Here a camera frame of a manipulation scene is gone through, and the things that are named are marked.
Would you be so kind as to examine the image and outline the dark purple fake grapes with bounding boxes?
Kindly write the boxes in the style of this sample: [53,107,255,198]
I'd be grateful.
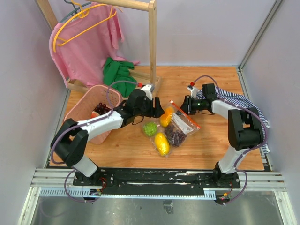
[165,124,187,147]

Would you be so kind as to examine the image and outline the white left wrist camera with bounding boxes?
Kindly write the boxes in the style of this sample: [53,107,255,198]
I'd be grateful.
[141,84,155,99]

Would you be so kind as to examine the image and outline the green fake round fruit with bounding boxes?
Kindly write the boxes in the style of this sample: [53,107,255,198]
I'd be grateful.
[143,122,158,136]

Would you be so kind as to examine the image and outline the fake watermelon slice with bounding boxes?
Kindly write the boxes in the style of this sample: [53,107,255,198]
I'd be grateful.
[91,111,100,119]

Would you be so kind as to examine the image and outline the aluminium frame post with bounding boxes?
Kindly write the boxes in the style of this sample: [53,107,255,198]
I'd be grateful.
[239,0,286,68]

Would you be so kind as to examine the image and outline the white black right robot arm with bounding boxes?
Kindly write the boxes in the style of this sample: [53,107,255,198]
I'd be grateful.
[180,82,266,188]

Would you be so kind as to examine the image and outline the dark green clothes hanger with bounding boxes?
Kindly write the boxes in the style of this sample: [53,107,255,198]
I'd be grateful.
[57,0,80,23]

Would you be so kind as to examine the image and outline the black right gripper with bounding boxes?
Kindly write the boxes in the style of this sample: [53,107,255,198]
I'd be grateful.
[175,95,206,116]

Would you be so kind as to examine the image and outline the yellow clothes hanger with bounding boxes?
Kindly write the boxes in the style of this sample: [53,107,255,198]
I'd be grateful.
[50,3,124,55]

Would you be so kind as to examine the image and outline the wooden clothes rack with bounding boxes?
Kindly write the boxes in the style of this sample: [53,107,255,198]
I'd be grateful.
[36,0,162,96]

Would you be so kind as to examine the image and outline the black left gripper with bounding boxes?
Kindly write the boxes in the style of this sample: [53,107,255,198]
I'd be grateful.
[135,96,165,119]

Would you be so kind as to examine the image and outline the pink plastic basket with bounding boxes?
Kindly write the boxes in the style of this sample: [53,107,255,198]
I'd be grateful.
[64,85,122,145]

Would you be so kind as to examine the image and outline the red fake grape bunch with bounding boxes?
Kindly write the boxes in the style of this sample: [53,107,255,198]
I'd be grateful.
[93,102,111,115]

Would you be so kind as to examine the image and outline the pink shirt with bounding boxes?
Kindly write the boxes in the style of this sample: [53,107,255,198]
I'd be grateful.
[49,3,125,87]

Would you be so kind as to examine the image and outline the yellow fake lemon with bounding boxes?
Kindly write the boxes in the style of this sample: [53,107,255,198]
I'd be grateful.
[154,133,170,156]

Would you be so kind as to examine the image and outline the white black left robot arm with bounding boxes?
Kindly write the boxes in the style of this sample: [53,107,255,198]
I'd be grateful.
[51,87,165,186]

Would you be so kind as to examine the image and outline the green cloth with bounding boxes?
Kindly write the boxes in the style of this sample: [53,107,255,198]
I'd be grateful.
[103,58,137,98]

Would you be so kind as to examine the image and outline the orange yellow fake mango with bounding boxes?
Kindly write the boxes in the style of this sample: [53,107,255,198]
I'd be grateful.
[160,106,174,127]

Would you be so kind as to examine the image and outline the clear zip top bag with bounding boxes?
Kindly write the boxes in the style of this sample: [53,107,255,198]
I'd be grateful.
[141,100,200,157]

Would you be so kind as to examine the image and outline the blue white striped cloth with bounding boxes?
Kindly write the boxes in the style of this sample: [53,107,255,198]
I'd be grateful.
[196,87,270,154]

